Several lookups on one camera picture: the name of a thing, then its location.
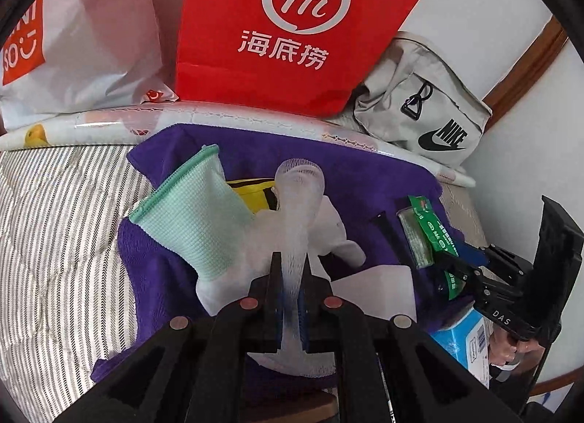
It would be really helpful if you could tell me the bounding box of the purple towel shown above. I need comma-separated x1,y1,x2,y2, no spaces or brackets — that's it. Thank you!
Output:
90,124,475,387

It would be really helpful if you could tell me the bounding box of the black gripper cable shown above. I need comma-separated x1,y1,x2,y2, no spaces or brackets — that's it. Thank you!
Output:
531,323,564,382

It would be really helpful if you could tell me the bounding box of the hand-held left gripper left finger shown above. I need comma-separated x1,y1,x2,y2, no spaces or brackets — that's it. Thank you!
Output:
57,252,284,423

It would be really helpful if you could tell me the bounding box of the wooden headboard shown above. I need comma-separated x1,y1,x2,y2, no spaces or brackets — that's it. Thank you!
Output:
481,16,584,405

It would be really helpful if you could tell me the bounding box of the white patterned paper roll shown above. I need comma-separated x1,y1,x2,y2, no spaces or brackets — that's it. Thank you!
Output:
0,101,476,188

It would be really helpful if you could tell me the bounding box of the green tissue pack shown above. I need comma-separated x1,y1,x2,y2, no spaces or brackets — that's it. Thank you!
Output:
398,206,436,268

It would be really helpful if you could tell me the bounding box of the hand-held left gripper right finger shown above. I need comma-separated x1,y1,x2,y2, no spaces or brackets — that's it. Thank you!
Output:
299,259,525,423

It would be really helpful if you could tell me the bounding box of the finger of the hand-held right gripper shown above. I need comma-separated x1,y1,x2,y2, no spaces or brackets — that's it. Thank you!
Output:
435,253,490,297
454,243,521,269

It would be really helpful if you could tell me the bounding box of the green plastic snack bag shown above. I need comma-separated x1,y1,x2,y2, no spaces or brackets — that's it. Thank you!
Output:
407,195,470,301

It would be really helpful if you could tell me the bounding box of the blue tissue pack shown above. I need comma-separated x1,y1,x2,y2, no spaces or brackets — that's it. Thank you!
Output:
431,308,492,389

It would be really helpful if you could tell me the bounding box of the person's right hand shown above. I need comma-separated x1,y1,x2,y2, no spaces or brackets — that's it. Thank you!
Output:
493,327,543,369

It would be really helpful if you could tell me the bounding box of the yellow and black packet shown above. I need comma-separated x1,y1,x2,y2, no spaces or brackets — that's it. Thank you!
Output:
226,179,280,214

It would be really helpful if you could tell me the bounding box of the white glove with mint cuff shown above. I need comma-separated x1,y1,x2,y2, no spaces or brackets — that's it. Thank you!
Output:
128,144,368,316

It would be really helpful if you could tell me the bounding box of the striped mattress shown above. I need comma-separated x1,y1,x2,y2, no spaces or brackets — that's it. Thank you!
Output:
0,142,489,423

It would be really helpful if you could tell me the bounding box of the white plastic shopping bag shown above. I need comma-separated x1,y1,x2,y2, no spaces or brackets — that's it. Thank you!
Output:
0,0,181,134

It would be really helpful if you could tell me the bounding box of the white foam mesh sleeve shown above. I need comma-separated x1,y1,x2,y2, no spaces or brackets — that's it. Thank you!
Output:
246,159,338,378

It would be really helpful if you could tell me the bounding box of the white paper sheet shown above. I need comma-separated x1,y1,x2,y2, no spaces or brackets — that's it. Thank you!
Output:
328,265,417,320

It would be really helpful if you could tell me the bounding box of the grey waist bag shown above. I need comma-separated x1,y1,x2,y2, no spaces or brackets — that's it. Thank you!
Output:
351,31,493,169

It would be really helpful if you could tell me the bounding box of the red paper shopping bag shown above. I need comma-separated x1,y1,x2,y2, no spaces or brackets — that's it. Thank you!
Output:
174,0,439,119

